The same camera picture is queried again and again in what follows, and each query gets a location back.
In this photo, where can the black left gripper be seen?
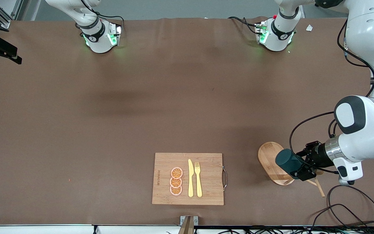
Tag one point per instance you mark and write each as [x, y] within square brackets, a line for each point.
[318, 155]

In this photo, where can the dark green cup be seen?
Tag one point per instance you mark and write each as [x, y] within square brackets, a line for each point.
[286, 161]

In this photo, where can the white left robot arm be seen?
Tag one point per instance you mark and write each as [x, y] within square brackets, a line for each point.
[365, 32]

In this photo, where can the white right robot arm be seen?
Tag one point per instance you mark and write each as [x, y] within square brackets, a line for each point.
[99, 39]

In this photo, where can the wooden mug rack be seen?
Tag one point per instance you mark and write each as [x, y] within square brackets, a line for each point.
[269, 156]

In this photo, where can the bamboo cutting board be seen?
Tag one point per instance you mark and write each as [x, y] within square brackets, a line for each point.
[206, 162]

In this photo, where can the brown table cover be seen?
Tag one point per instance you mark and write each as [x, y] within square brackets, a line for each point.
[76, 130]

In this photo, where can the yellow plastic fork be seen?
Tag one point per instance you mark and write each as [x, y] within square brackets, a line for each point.
[199, 182]

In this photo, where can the yellow plastic knife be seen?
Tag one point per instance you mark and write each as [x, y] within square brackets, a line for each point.
[190, 178]

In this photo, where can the orange slice toy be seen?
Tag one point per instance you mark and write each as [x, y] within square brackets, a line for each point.
[176, 172]

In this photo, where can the brown bar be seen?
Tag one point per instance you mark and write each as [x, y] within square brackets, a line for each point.
[187, 227]

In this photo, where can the white paper scrap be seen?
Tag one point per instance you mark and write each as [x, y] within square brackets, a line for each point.
[309, 28]

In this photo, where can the aluminium frame profile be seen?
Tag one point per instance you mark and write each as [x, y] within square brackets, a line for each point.
[5, 24]

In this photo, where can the grey metal bracket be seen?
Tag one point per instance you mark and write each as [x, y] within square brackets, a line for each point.
[196, 220]

